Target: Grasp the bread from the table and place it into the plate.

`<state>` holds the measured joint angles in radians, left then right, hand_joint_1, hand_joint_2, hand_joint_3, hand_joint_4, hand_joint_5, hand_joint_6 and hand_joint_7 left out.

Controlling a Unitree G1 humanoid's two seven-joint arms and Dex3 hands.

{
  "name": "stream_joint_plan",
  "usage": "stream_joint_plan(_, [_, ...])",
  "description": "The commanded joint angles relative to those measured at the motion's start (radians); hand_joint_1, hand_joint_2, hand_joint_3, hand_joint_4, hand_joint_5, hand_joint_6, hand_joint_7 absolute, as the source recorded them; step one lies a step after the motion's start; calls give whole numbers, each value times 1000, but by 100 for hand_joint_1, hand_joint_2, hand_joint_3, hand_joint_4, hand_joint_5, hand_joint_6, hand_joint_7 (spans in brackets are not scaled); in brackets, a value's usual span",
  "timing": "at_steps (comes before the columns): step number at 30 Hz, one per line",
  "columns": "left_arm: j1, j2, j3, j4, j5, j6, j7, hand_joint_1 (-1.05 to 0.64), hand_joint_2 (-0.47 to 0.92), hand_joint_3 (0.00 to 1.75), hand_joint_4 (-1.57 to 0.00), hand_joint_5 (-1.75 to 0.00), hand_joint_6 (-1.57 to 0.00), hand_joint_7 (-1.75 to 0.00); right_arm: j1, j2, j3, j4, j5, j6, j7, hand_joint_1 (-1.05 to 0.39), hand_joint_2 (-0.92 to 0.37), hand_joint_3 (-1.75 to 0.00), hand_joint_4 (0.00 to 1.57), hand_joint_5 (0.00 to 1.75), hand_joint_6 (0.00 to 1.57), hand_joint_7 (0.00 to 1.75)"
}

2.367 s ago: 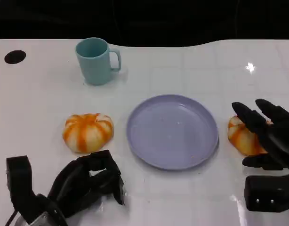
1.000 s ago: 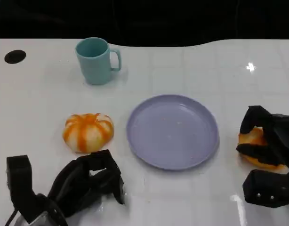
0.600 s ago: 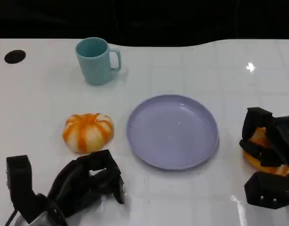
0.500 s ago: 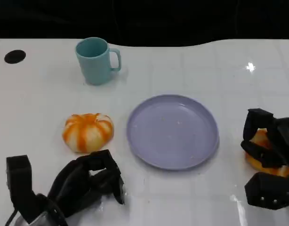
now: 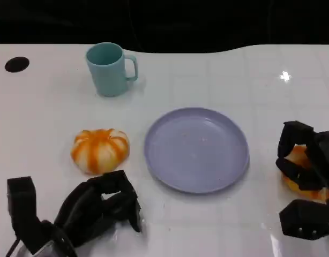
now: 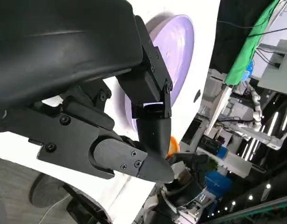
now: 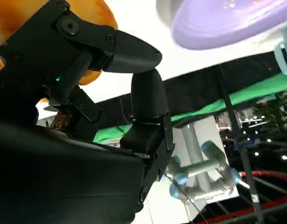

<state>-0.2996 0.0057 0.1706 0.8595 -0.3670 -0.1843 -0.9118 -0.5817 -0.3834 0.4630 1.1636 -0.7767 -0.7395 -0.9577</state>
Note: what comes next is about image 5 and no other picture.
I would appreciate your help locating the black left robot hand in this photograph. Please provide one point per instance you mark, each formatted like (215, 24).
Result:
(82, 212)

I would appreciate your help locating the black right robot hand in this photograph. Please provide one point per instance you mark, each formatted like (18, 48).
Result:
(324, 160)

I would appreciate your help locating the orange and white bread roll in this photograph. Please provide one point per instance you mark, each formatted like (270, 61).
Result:
(297, 155)
(100, 151)

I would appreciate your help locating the lilac plate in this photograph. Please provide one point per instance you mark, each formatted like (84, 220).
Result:
(196, 152)

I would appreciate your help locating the pale green mug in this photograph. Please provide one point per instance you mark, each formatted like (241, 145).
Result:
(108, 77)

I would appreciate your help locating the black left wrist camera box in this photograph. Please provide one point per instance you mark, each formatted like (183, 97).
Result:
(21, 194)

